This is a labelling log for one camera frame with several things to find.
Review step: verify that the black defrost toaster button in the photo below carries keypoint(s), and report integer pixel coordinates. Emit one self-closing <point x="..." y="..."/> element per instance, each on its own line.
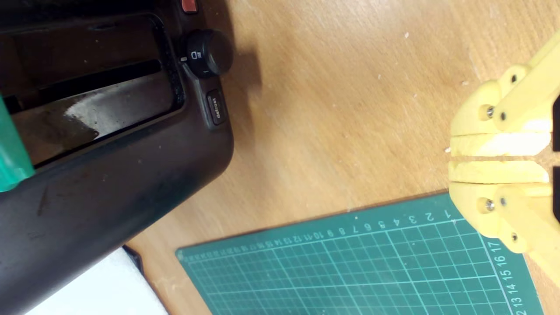
<point x="215" y="108"/>

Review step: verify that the black toaster dial knob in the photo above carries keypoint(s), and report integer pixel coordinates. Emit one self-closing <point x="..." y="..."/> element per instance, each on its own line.
<point x="210" y="52"/>

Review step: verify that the red toaster button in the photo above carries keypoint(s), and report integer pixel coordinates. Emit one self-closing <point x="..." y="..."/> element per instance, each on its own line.
<point x="189" y="5"/>

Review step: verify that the black two-slot toaster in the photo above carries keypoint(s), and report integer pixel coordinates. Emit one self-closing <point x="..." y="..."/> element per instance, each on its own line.
<point x="109" y="192"/>

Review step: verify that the green cutting mat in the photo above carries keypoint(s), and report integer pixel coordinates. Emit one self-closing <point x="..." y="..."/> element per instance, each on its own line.
<point x="350" y="271"/>

